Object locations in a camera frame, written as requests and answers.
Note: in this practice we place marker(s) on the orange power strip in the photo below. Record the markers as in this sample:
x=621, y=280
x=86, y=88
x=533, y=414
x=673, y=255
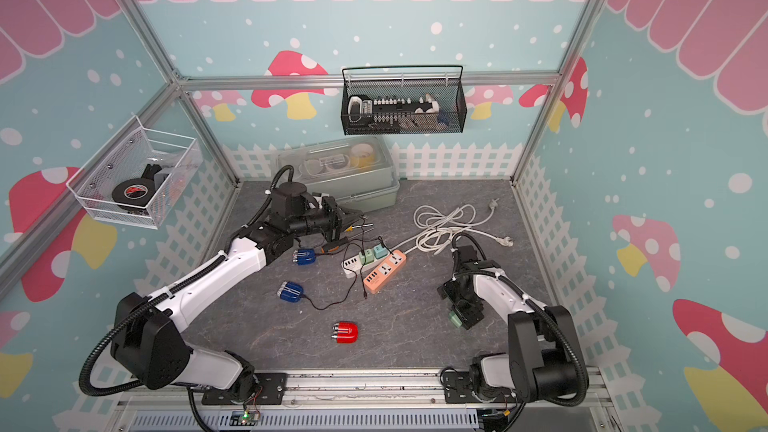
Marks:
x=384, y=271

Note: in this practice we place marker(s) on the red electric shaver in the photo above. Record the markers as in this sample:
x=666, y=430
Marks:
x=345, y=332

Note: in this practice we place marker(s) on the clear acrylic wall bin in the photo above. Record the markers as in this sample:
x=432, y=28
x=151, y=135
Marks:
x=170, y=159

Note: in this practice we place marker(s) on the orange handled screwdriver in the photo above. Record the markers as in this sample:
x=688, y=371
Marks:
x=333, y=247

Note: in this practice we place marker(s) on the black wire mesh basket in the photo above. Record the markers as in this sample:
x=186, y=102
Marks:
x=444, y=83

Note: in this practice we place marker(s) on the green charger adapter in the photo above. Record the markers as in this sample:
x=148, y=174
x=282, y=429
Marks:
x=458, y=319
x=367, y=256

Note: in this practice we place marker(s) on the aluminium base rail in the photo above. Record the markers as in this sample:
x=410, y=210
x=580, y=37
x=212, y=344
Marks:
x=363, y=400

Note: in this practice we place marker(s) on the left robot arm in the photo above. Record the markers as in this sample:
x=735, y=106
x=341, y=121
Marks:
x=145, y=346

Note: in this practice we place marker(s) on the yellow tape roll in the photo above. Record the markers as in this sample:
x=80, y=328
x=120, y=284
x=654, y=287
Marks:
x=363, y=155

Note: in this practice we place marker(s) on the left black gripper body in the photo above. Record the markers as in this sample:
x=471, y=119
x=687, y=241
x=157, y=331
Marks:
x=326, y=220

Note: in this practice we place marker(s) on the blue shaver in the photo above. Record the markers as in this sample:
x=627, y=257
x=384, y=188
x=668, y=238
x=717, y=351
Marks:
x=290, y=292
x=304, y=256

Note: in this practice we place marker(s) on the white power strip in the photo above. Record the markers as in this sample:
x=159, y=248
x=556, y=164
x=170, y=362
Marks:
x=352, y=266

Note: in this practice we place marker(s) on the green plastic storage box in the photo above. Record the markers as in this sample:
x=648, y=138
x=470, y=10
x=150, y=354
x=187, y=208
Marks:
x=325, y=170

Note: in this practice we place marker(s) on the teal charger adapter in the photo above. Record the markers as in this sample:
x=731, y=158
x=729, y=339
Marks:
x=380, y=252

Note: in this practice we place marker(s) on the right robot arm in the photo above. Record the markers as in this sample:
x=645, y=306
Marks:
x=543, y=360

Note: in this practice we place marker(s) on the black tape roll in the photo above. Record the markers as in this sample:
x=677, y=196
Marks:
x=134, y=195

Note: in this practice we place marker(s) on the black power strip in basket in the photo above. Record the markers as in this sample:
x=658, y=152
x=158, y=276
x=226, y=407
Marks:
x=363, y=110

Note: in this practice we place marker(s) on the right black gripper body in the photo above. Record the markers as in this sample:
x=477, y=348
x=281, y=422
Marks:
x=463, y=304

